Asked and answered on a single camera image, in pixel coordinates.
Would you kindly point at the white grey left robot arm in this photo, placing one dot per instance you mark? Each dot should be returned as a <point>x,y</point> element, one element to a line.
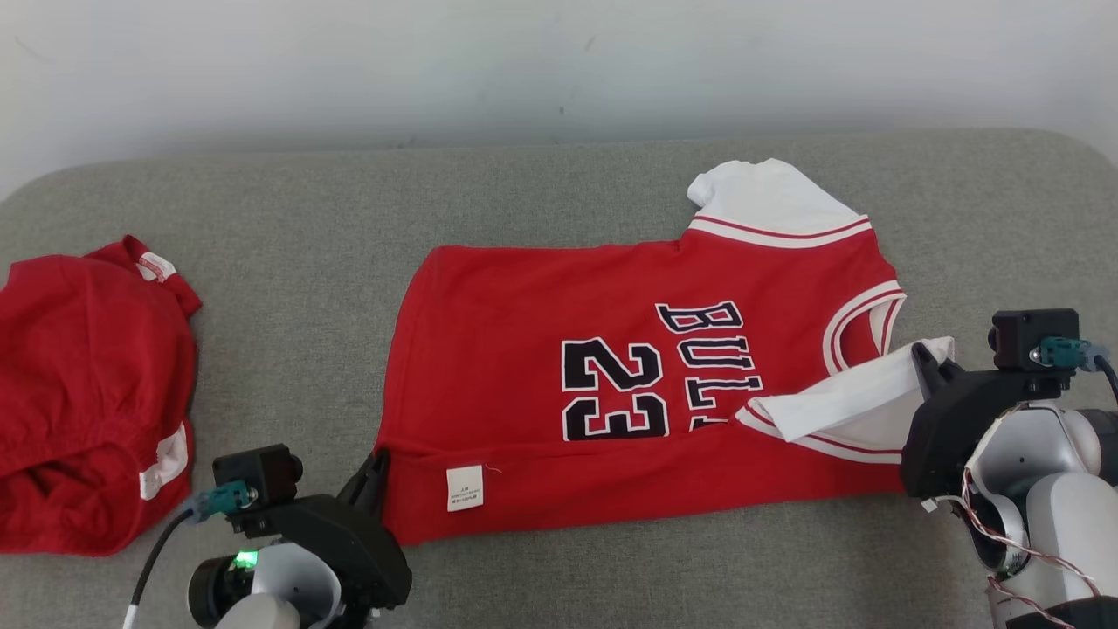
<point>279,585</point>

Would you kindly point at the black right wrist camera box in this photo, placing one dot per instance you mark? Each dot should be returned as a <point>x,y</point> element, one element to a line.
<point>1022,336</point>

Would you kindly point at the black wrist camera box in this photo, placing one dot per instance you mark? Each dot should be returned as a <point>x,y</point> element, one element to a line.
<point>1022,336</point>
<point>258,472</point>

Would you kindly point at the red Bulls 23 jersey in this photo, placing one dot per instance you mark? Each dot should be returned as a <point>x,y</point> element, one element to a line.
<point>507,349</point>

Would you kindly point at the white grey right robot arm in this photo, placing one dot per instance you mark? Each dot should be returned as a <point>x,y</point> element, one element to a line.
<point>1066,515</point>

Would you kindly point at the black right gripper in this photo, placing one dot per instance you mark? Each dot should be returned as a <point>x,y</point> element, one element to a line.
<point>948,428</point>

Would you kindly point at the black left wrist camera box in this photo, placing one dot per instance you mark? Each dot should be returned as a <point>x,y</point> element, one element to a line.
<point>258,472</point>

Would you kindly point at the red shorts with white patches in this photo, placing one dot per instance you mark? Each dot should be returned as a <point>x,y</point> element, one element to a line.
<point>87,393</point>

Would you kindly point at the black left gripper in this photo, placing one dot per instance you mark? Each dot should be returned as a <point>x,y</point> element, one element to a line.
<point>349,542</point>

